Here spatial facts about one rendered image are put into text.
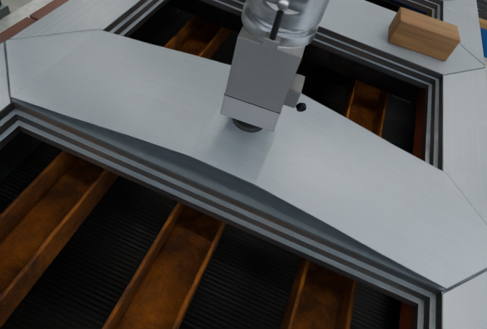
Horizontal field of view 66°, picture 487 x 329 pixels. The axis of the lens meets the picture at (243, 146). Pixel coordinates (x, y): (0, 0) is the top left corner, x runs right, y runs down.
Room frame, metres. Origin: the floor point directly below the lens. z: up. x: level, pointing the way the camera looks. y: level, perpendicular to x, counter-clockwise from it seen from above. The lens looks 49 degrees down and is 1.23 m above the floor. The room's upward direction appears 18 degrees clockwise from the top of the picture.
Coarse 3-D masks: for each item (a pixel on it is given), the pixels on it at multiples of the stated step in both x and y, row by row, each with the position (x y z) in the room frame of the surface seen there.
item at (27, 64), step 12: (48, 36) 0.42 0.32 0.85; (60, 36) 0.42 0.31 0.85; (72, 36) 0.43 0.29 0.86; (84, 36) 0.44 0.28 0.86; (24, 48) 0.38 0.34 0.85; (36, 48) 0.39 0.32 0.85; (48, 48) 0.39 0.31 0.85; (60, 48) 0.40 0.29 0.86; (72, 48) 0.40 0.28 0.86; (12, 60) 0.35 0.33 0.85; (24, 60) 0.36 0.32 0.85; (36, 60) 0.36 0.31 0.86; (48, 60) 0.37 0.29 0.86; (12, 72) 0.33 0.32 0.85; (24, 72) 0.33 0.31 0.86; (36, 72) 0.34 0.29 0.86; (12, 84) 0.31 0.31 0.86; (24, 84) 0.31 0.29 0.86
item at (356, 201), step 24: (360, 144) 0.37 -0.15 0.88; (384, 144) 0.39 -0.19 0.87; (336, 168) 0.31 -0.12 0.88; (360, 168) 0.33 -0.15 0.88; (384, 168) 0.35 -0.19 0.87; (336, 192) 0.28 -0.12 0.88; (360, 192) 0.29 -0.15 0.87; (384, 192) 0.31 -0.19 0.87; (336, 216) 0.25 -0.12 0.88; (360, 216) 0.26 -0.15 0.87; (384, 216) 0.28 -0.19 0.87; (360, 240) 0.23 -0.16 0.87
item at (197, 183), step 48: (96, 0) 0.55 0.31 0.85; (144, 0) 0.60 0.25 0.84; (240, 0) 0.71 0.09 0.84; (432, 0) 0.99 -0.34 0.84; (336, 48) 0.67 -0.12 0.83; (432, 96) 0.61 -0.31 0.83; (0, 144) 0.24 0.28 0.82; (96, 144) 0.27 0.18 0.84; (144, 144) 0.28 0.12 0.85; (432, 144) 0.47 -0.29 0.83; (192, 192) 0.25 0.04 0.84; (240, 192) 0.26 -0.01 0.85; (288, 240) 0.23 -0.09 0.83; (336, 240) 0.24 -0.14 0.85; (384, 288) 0.21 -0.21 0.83; (432, 288) 0.21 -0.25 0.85
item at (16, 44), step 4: (36, 36) 0.41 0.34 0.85; (8, 40) 0.39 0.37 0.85; (12, 40) 0.39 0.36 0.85; (16, 40) 0.39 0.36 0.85; (20, 40) 0.39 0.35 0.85; (24, 40) 0.40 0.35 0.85; (28, 40) 0.40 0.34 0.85; (32, 40) 0.40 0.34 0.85; (8, 44) 0.38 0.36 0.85; (12, 44) 0.38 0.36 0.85; (16, 44) 0.38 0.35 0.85; (20, 44) 0.39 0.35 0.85; (24, 44) 0.39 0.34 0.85; (8, 48) 0.37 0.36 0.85; (12, 48) 0.37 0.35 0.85; (16, 48) 0.38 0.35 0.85; (20, 48) 0.38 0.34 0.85; (8, 52) 0.36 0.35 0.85; (12, 52) 0.37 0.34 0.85; (8, 56) 0.36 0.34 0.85
